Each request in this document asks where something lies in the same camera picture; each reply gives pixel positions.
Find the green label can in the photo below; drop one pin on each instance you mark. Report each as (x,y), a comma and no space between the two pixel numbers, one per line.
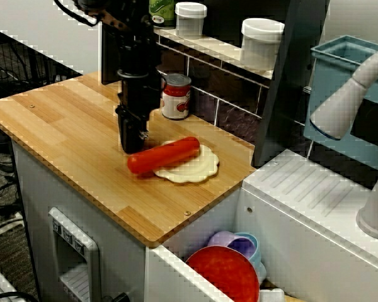
(160,12)

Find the light blue plastic bin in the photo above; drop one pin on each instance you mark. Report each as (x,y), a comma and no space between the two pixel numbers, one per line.
(330,85)

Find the light blue plastic cup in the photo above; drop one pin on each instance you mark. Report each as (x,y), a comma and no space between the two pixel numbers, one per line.
(255,251)

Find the dark grey shelf post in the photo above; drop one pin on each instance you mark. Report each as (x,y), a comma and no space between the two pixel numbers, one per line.
(108,56)
(286,110)

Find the white plastic toy dish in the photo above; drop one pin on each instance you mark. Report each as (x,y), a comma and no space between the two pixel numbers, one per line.
(271,295)

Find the large white lidded jar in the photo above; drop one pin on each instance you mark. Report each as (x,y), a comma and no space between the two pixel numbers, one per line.
(261,44)

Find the purple plastic cup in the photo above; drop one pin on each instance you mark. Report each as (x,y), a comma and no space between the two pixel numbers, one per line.
(220,239)

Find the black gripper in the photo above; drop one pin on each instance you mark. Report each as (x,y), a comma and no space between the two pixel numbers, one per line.
(138,92)

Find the grey toy faucet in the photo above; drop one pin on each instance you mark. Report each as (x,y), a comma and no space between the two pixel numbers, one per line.
(343,100)

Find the cream scalloped toy plate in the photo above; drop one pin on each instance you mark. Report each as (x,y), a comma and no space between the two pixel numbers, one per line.
(195,170)

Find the white toy kitchen cabinet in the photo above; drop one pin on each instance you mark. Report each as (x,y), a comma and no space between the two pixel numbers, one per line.
(34,176)

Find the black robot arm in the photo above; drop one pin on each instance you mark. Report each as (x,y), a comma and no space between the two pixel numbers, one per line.
(135,41)

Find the tomato print tin can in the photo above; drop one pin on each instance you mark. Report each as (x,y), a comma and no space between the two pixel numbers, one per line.
(176,100)

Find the small white lidded jar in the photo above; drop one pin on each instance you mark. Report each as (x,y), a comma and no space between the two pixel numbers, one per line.
(192,19)

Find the red toy sausage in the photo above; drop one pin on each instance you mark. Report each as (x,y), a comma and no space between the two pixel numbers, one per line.
(163,154)

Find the red plastic bowl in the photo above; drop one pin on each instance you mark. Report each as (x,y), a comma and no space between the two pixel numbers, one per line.
(223,273)

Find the white toy sink unit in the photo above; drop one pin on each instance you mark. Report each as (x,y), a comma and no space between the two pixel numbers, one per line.
(302,220)

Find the white power strip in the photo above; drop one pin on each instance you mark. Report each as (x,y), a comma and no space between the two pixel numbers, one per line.
(6,225)

